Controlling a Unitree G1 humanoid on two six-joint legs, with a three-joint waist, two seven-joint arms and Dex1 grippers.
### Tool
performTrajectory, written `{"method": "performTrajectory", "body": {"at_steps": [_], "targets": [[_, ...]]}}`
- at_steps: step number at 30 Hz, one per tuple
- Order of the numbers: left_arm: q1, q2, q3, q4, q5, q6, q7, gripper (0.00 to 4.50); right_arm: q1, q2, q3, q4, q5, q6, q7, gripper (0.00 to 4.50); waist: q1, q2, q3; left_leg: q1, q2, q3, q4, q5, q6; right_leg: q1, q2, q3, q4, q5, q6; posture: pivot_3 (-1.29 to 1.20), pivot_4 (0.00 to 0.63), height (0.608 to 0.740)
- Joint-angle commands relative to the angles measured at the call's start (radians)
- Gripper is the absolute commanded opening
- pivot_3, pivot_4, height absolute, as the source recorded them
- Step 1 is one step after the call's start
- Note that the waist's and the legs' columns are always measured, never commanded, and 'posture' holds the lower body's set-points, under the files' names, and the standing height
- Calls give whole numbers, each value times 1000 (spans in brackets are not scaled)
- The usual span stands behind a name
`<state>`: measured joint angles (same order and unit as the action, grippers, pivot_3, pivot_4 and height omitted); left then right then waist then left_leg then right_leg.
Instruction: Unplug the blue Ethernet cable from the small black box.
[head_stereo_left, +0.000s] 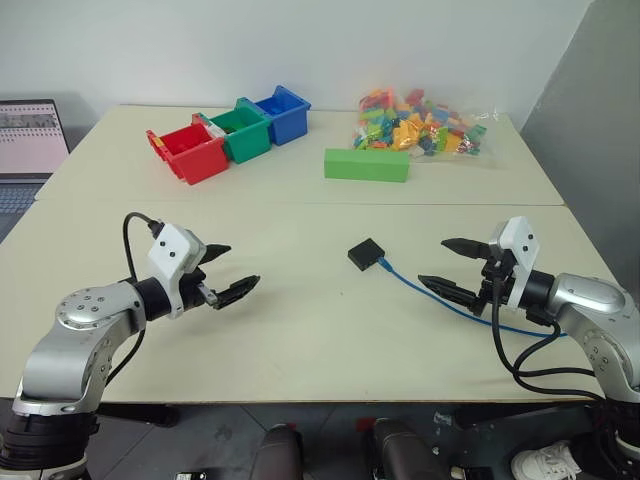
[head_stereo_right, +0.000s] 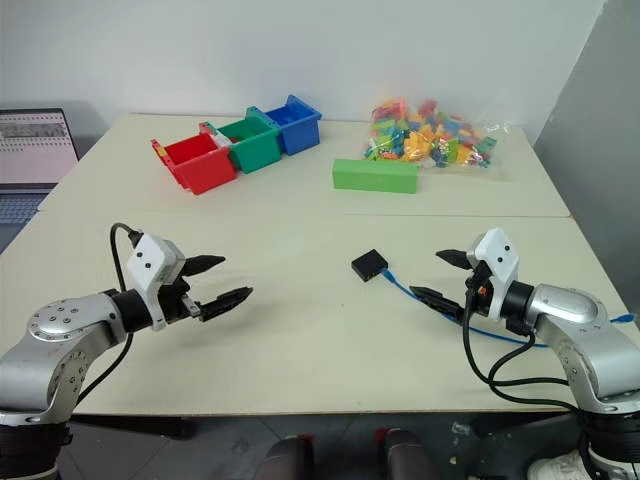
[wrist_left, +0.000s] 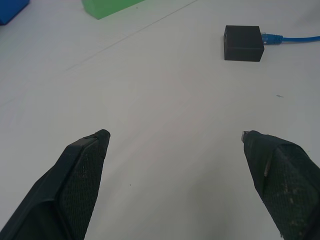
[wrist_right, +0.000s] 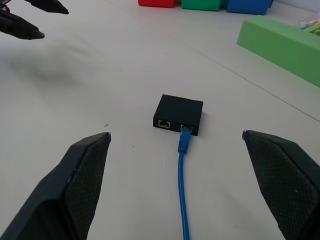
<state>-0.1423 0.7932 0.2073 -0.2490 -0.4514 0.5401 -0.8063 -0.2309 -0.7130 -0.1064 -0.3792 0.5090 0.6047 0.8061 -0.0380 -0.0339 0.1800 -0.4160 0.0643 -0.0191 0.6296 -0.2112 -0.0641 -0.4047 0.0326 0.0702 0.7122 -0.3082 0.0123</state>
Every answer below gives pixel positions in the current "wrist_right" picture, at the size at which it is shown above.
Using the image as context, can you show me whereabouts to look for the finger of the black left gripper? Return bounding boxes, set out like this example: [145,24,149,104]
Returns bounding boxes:
[32,0,70,15]
[0,10,46,41]

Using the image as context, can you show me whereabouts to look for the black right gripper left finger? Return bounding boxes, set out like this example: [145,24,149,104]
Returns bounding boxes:
[0,131,112,240]

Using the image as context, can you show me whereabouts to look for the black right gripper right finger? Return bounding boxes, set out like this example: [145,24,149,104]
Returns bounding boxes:
[241,129,320,240]

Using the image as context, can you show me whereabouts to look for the black network switch box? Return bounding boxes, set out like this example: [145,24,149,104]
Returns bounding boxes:
[152,94,204,137]

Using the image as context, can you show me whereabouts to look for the red storage bin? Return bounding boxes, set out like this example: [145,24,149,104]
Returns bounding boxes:
[137,0,180,9]

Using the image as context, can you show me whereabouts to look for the light green storage bin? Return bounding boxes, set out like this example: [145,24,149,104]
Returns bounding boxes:
[236,14,320,89]

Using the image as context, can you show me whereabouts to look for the dark green storage bin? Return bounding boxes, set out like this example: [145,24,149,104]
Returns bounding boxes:
[180,0,226,12]

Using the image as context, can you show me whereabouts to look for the colourful small items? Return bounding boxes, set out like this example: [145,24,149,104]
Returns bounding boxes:
[299,19,320,36]

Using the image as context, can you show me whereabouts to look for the blue storage bin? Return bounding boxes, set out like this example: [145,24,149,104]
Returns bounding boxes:
[226,0,275,15]

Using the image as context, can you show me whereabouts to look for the blue Ethernet cable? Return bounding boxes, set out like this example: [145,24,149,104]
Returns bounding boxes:
[177,125,194,240]

